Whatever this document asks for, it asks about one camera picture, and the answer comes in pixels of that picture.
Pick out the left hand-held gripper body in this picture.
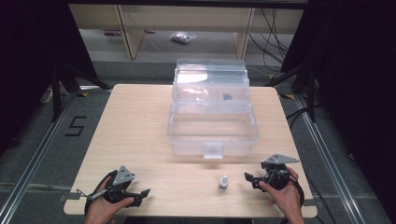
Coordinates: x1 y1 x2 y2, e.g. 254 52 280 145
102 165 138 204

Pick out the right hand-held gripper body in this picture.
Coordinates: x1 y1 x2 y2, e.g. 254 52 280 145
261 153 301 190

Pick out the small white bottle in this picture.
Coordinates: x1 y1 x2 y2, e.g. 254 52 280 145
218 175 230 191

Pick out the clear plastic tiered storage box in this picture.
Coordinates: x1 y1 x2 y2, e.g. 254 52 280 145
166 58 262 160

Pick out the person's right hand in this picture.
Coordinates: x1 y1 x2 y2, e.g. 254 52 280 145
259 167 305 224

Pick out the person's left hand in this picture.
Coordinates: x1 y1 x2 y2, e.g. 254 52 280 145
84 176 135 224

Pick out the black metal stand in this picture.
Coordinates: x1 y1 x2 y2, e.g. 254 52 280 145
49 62 113 123
264 62 318 123

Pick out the clear plastic bag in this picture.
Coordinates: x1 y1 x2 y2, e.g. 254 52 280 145
170 31 198 45

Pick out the wooden shelf unit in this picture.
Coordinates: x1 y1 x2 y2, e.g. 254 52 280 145
68 3 305 61

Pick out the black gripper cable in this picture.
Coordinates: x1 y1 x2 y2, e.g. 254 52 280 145
76 178 119 217
288 174 306 224

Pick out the aluminium floor rail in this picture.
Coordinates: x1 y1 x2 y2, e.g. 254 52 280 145
0 91 78 224
293 93 366 224

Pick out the black floor cable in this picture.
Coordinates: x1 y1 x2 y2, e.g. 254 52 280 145
285 104 325 130

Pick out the white cable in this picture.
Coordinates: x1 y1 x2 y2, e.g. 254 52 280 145
39 88 54 105

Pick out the bundle of black cables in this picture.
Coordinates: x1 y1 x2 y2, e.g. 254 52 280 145
247 7 291 64

